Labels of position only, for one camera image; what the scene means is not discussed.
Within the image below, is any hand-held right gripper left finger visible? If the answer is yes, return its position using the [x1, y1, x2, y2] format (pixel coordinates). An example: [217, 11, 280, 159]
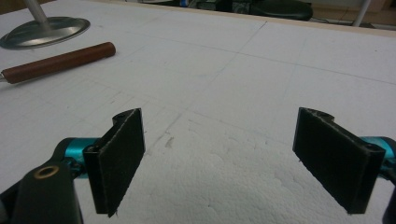
[82, 107, 147, 218]

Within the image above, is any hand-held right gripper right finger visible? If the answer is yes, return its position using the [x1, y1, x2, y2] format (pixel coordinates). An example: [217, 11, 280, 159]
[292, 106, 387, 215]

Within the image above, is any round metal stand base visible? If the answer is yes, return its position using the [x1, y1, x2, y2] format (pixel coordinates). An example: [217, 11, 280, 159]
[0, 0, 92, 50]

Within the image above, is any white metal stand pole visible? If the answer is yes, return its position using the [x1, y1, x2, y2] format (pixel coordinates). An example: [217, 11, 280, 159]
[352, 0, 373, 28]

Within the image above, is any black office chair seat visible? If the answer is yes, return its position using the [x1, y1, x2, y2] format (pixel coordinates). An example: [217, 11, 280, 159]
[199, 0, 314, 22]

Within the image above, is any brown wooden tool handle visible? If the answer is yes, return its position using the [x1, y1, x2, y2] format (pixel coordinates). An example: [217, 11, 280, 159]
[0, 41, 117, 85]

